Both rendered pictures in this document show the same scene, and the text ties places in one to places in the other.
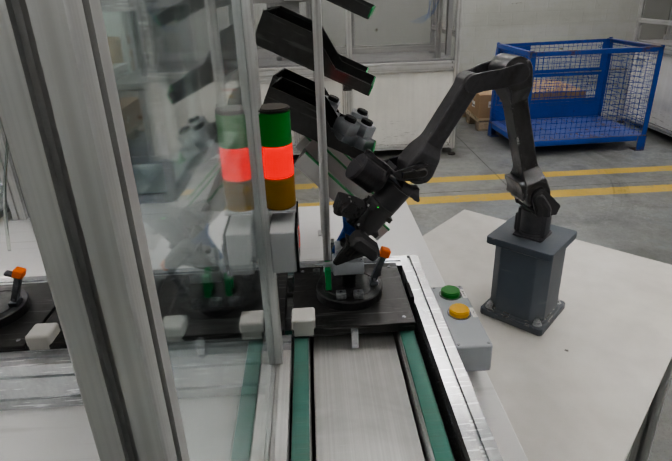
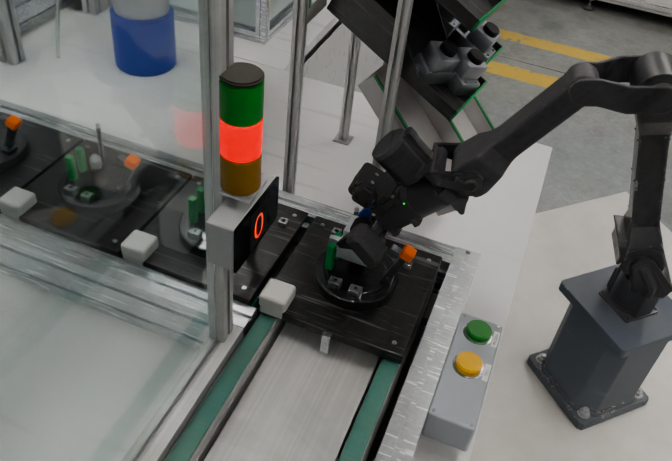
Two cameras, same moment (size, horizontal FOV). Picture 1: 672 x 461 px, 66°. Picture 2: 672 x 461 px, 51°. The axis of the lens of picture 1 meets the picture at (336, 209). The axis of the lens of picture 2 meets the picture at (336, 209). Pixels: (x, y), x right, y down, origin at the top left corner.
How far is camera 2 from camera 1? 0.38 m
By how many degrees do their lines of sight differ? 23
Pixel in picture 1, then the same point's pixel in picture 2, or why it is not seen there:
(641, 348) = not seen: outside the picture
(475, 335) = (463, 406)
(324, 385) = (262, 384)
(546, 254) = (617, 345)
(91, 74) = not seen: outside the picture
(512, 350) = (527, 432)
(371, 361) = (332, 377)
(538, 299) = (595, 387)
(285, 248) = (222, 243)
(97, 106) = not seen: outside the picture
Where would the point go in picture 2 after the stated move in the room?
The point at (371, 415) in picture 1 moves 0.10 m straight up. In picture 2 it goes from (287, 445) to (291, 403)
